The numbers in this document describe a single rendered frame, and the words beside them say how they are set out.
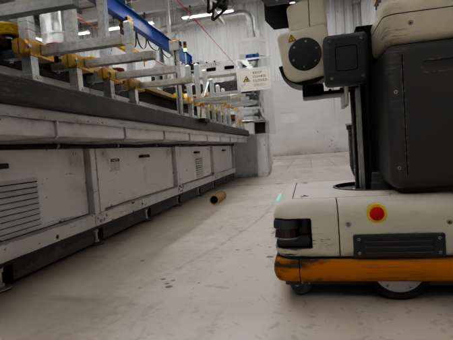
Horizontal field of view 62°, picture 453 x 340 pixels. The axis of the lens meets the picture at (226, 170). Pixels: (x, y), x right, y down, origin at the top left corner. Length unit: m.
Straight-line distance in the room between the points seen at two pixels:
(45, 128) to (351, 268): 1.07
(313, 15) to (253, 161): 4.61
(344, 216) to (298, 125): 10.92
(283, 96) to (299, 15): 10.76
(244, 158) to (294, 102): 6.40
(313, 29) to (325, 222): 0.61
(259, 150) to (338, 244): 4.63
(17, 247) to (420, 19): 1.50
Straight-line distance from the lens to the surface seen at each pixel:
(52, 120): 1.47
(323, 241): 1.10
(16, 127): 1.33
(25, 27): 1.43
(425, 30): 1.18
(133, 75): 1.81
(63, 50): 1.39
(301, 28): 1.32
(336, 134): 11.98
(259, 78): 5.72
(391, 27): 1.17
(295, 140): 11.95
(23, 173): 1.69
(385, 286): 1.16
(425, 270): 1.15
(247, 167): 5.83
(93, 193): 2.02
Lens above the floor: 0.44
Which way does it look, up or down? 3 degrees down
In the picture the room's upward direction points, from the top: 4 degrees counter-clockwise
